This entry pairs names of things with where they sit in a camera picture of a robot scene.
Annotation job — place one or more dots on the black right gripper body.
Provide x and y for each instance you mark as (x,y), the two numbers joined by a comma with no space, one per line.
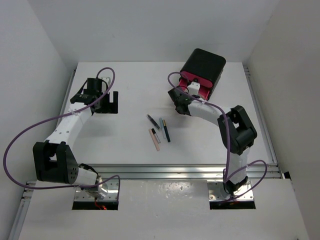
(177,109)

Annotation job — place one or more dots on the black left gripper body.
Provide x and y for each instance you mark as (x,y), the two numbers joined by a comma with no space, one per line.
(104,105)

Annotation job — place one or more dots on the pink drawer black knob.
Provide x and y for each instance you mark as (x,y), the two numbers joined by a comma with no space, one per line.
(190,77)

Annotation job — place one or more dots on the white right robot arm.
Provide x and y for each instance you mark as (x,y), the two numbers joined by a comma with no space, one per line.
(236,130)

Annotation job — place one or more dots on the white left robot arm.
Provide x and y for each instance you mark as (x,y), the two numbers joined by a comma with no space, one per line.
(54,160)

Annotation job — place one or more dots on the light blue mascara tube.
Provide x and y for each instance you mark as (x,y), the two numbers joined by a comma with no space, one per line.
(162,128)

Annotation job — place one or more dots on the dark green gold tube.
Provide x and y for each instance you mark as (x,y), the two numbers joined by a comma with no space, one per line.
(166,131)

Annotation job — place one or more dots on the black eyeliner pencil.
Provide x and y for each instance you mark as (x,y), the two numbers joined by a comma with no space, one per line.
(155,124)

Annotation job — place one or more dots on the black cap clear tube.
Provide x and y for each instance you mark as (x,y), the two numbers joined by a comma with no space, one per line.
(155,135)

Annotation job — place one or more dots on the black drawer cabinet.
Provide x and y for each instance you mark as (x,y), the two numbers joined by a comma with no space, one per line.
(205,64)

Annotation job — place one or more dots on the pink beige stick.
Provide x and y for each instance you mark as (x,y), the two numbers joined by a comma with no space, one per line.
(154,140)

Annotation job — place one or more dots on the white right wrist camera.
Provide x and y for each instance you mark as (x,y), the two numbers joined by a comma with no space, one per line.
(193,88)

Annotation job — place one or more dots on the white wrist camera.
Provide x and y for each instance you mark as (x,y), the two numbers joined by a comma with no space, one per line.
(106,80)
(193,88)

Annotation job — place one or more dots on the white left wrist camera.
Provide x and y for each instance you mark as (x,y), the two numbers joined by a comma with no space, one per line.
(106,80)

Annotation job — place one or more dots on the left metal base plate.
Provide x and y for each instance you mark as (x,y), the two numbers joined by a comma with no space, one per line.
(110,190)

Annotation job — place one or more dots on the metal base plate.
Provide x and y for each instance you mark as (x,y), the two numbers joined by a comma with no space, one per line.
(217,193)
(110,190)

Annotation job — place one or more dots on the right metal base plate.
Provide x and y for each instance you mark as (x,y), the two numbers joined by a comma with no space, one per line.
(217,193)

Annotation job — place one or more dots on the aluminium rail frame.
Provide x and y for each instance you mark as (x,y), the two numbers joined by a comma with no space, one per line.
(164,194)

